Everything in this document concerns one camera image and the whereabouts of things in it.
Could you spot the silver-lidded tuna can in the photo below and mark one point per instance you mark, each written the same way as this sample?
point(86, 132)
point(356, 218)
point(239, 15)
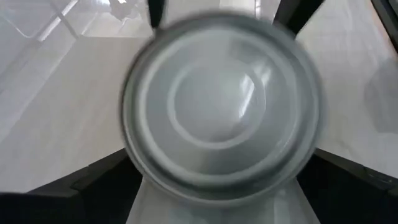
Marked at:
point(217, 105)

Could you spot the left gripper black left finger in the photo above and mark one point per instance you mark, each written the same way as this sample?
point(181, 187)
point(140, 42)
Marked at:
point(102, 193)

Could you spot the wooden shelf black metal frame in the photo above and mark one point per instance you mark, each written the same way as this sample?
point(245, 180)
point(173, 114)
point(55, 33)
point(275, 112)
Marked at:
point(62, 109)

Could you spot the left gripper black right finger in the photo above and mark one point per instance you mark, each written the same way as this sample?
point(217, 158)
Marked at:
point(342, 193)

